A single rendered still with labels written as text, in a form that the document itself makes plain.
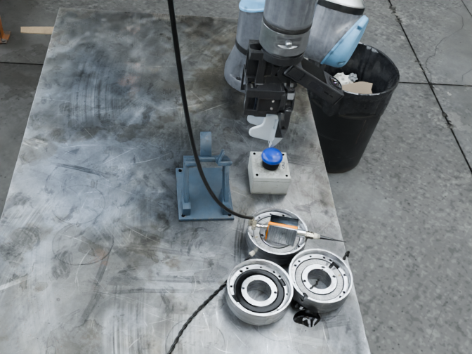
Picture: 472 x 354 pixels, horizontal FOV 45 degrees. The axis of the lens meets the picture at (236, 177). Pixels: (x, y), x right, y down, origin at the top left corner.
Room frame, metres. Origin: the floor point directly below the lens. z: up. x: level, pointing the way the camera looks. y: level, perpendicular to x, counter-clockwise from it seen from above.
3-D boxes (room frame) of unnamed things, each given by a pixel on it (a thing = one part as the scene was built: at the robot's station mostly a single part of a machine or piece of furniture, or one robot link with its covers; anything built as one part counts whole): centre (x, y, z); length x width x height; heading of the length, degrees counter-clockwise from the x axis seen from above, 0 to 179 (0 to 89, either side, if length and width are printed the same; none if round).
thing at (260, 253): (0.63, -0.08, 0.82); 0.10 x 0.10 x 0.04
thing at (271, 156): (0.78, -0.06, 0.85); 0.04 x 0.04 x 0.05
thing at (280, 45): (0.77, -0.04, 1.13); 0.08 x 0.08 x 0.05
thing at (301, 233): (0.62, -0.12, 0.85); 0.17 x 0.02 x 0.04; 88
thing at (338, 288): (0.55, -0.16, 0.82); 0.08 x 0.08 x 0.02
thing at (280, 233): (0.62, -0.09, 0.85); 0.05 x 0.02 x 0.04; 88
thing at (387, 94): (1.79, -0.36, 0.21); 0.34 x 0.34 x 0.43
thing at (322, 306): (0.55, -0.16, 0.82); 0.10 x 0.10 x 0.04
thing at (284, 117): (0.76, -0.06, 0.99); 0.05 x 0.02 x 0.09; 10
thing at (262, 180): (0.79, -0.06, 0.82); 0.08 x 0.07 x 0.05; 10
